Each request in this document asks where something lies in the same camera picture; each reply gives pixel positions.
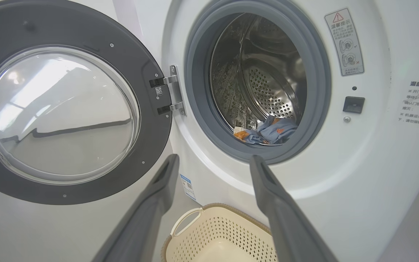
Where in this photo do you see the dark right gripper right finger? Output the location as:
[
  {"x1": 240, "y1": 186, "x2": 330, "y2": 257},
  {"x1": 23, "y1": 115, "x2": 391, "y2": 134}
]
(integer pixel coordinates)
[{"x1": 250, "y1": 155, "x2": 339, "y2": 262}]

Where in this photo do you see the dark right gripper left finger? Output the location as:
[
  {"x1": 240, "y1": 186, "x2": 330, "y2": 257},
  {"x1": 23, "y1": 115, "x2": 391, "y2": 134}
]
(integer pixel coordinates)
[{"x1": 92, "y1": 154, "x2": 180, "y2": 262}]

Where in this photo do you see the blue garment with orange print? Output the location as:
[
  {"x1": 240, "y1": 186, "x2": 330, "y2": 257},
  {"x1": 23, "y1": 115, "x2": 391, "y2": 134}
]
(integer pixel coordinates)
[
  {"x1": 253, "y1": 116, "x2": 298, "y2": 145},
  {"x1": 233, "y1": 126, "x2": 264, "y2": 145}
]

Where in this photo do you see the black round glass washer door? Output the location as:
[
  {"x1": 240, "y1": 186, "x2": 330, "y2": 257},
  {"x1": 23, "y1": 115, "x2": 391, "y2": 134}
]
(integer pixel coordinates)
[{"x1": 0, "y1": 0, "x2": 173, "y2": 205}]

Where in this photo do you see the cream perforated laundry basket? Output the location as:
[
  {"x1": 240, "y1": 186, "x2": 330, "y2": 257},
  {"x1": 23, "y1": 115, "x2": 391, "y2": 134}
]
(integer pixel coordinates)
[{"x1": 161, "y1": 203, "x2": 279, "y2": 262}]

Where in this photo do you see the white front-load washing machine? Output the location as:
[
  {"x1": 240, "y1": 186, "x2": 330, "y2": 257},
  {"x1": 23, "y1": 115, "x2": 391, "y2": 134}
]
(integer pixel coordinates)
[{"x1": 113, "y1": 0, "x2": 419, "y2": 262}]

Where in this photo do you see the dark door latch slot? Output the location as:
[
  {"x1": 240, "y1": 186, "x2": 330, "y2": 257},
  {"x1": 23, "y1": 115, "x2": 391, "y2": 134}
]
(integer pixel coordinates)
[{"x1": 343, "y1": 96, "x2": 365, "y2": 114}]

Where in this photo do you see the silver door hinge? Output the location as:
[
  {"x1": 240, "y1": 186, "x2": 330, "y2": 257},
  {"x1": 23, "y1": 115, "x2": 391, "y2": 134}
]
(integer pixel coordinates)
[{"x1": 149, "y1": 65, "x2": 187, "y2": 117}]

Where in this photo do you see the grey rubber door gasket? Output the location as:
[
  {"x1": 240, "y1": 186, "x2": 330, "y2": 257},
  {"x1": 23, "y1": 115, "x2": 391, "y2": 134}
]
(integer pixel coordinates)
[{"x1": 184, "y1": 0, "x2": 332, "y2": 165}]

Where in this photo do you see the blue energy label sticker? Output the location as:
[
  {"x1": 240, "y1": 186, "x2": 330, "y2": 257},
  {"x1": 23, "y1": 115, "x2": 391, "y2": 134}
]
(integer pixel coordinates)
[{"x1": 179, "y1": 174, "x2": 197, "y2": 201}]

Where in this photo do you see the steel perforated washer drum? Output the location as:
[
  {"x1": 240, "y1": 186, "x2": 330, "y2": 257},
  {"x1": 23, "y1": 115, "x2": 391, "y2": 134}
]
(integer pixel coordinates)
[{"x1": 209, "y1": 13, "x2": 307, "y2": 146}]

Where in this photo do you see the white warning sticker red triangle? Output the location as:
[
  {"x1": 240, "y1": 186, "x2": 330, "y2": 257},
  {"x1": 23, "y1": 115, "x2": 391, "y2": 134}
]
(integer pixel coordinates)
[{"x1": 324, "y1": 8, "x2": 365, "y2": 77}]

